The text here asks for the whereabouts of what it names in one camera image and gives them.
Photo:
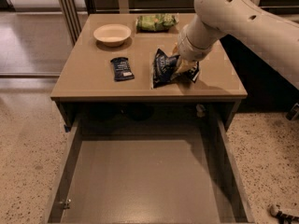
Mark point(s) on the green chip bag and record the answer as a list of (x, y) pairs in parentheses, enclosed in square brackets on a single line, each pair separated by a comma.
[(156, 22)]

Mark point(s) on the blue kettle chip bag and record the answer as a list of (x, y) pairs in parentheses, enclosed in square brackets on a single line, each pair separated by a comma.
[(163, 67)]

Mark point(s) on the dark object at right edge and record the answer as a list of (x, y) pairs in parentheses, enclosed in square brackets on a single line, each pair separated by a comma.
[(293, 113)]

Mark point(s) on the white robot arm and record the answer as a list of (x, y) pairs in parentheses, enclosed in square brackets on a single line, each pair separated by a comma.
[(274, 39)]

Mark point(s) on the open grey top drawer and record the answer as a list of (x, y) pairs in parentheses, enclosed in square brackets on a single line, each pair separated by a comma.
[(173, 168)]

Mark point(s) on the robot base part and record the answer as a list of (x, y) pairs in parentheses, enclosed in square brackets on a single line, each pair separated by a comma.
[(284, 215)]

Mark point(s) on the white bowl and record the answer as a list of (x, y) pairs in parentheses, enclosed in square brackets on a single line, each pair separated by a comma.
[(112, 35)]

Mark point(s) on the tan cabinet counter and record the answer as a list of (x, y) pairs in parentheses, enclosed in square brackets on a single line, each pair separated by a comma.
[(88, 75)]

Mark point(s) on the small dark blue snack pack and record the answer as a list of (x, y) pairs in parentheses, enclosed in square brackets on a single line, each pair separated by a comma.
[(122, 69)]

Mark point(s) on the metal railing frame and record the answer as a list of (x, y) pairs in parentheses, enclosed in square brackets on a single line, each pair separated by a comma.
[(124, 0)]

